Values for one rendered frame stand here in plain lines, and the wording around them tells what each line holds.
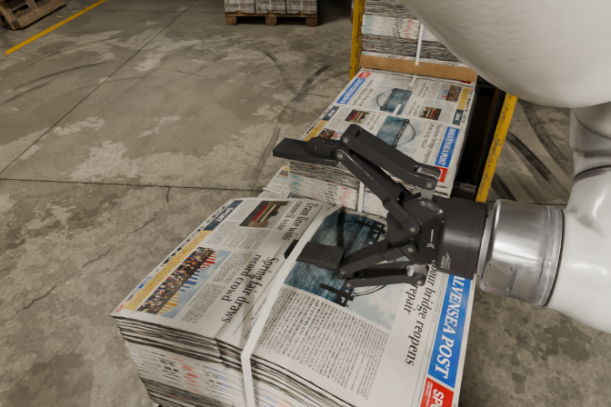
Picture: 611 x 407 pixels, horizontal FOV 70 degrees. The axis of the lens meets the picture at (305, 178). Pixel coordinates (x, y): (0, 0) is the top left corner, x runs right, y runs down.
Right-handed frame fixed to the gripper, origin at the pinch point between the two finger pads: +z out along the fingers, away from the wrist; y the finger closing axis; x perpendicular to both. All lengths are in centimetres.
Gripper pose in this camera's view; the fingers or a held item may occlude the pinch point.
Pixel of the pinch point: (293, 201)
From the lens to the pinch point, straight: 49.3
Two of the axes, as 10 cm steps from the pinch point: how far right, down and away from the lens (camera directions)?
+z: -9.1, -1.7, 3.8
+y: 0.6, 8.4, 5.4
